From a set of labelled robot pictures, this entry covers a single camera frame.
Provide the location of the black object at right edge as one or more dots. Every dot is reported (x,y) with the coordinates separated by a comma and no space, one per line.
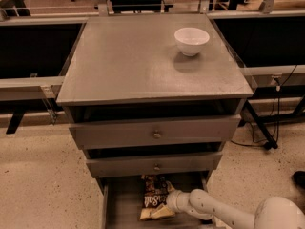
(299,178)

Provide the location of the middle grey drawer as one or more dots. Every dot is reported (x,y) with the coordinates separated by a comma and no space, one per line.
(152,165)

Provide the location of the brown chip bag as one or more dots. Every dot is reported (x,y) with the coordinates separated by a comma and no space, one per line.
(155,193)

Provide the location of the right metal rail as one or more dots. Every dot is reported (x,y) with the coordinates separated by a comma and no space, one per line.
(261,77)

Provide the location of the top grey drawer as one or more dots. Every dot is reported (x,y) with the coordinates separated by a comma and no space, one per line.
(154,131)

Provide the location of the grey wooden drawer cabinet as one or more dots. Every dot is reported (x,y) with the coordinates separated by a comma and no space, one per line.
(129,67)

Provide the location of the white ceramic bowl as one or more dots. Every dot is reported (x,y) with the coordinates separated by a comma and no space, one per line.
(191,41)

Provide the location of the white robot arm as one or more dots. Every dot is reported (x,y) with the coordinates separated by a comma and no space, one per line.
(271,213)

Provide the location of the grey drawer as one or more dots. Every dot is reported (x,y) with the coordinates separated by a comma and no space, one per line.
(123,198)
(154,131)
(152,165)

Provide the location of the metal rail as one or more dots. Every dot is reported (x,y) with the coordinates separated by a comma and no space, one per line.
(30,88)
(261,77)

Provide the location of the left metal rail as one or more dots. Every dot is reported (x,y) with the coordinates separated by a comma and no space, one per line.
(30,88)

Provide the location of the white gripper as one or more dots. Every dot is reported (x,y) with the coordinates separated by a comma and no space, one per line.
(172,200)

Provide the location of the bottom grey drawer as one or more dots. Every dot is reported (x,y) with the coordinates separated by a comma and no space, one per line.
(123,198)

